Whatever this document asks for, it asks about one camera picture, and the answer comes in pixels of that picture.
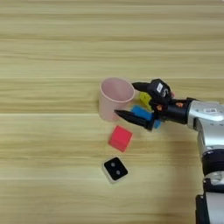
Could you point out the blue rectangular block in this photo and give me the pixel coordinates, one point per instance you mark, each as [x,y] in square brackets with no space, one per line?
[141,112]

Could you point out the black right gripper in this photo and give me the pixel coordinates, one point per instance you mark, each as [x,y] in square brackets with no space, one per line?
[176,112]

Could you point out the white box with black top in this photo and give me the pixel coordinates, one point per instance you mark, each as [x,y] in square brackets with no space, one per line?
[115,169]

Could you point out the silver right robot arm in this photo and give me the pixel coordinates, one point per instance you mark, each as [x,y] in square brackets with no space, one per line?
[208,131]

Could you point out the pink plastic cup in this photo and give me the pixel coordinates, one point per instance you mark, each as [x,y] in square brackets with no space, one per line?
[115,97]

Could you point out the red cube block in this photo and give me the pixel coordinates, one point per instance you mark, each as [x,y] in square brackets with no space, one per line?
[120,138]

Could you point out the small black box white label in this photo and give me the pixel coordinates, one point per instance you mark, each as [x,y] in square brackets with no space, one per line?
[159,90]

